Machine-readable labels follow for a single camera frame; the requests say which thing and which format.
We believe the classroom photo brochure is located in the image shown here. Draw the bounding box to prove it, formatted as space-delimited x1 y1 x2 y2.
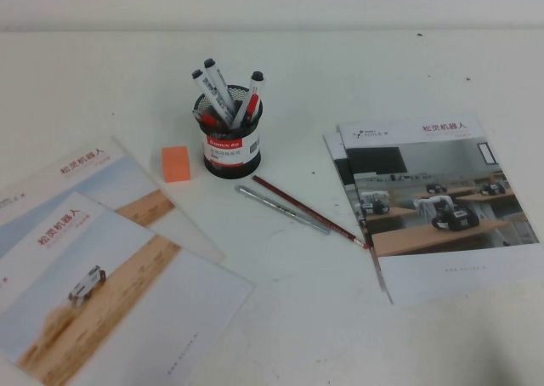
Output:
335 114 544 305
321 132 394 305

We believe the short red marker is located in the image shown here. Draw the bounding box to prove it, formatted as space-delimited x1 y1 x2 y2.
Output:
195 111 220 128

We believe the desert brochure with rover photo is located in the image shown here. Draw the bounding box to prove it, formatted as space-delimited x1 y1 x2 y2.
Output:
0 190 258 386

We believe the orange foam cube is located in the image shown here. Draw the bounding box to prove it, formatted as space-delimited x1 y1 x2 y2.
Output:
161 145 190 184

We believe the red capped pen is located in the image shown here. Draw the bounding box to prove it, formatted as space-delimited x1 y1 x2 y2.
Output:
242 92 261 127

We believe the black mesh pen holder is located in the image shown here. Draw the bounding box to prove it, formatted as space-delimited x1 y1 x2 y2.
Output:
194 88 264 177

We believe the red wooden pencil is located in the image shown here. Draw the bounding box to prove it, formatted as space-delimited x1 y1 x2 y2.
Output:
252 174 371 250

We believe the silver metal pen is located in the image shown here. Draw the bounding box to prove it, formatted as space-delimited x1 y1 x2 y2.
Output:
235 184 332 236

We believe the desert brochure with faded cover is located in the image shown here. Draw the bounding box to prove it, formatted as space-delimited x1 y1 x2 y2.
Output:
0 134 226 264

